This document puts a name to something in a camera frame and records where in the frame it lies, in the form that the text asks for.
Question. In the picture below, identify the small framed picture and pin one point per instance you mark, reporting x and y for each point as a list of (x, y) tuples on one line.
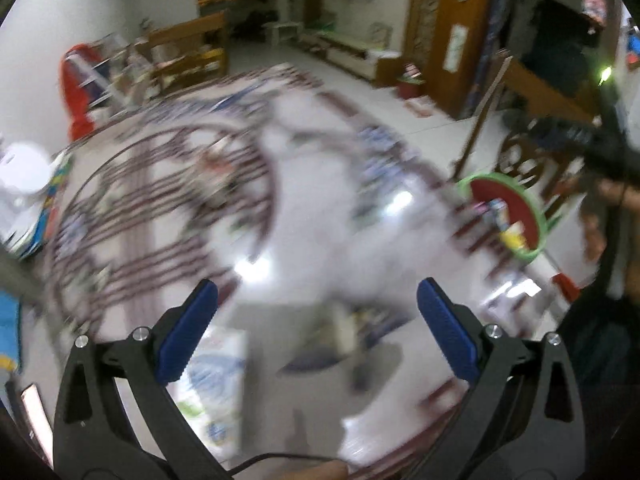
[(381, 35)]

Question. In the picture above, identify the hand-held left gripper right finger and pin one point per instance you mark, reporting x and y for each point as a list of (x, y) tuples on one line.
[(447, 330)]

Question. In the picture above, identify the low television cabinet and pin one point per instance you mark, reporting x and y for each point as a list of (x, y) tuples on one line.
[(350, 52)]

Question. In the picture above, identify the white desk lamp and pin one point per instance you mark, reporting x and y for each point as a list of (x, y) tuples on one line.
[(22, 170)]

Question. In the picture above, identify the person's left hand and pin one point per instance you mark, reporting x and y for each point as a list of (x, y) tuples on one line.
[(312, 472)]

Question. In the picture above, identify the stack of colourful books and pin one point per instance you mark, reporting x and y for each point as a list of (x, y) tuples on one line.
[(52, 200)]

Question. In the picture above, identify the person's dark clothing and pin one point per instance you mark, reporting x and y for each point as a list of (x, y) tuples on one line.
[(595, 335)]

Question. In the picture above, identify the red bucket with green rim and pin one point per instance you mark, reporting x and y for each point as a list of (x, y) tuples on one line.
[(492, 192)]

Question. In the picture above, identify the blue white milk carton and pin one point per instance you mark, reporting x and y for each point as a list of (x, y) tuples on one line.
[(215, 390)]

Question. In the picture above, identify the person's right hand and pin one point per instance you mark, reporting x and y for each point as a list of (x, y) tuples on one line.
[(595, 230)]

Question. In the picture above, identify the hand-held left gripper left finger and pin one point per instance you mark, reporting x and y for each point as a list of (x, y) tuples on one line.
[(185, 330)]

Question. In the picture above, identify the red plastic object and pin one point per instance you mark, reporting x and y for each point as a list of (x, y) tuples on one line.
[(565, 287)]

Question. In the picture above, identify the white-screen smartphone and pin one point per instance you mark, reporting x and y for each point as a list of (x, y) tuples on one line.
[(36, 420)]

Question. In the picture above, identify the red cloth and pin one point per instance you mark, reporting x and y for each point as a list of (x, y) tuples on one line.
[(75, 95)]

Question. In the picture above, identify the light wooden chair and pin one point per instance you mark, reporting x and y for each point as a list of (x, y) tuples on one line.
[(190, 45)]

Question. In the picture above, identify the white rack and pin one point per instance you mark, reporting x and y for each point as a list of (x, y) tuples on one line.
[(112, 67)]

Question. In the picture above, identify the small white table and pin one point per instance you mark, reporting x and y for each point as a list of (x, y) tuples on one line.
[(280, 30)]

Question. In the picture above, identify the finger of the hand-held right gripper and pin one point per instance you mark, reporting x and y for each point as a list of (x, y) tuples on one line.
[(565, 133)]

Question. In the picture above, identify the red pot with decorations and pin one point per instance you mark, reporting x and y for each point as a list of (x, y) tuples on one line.
[(410, 85)]

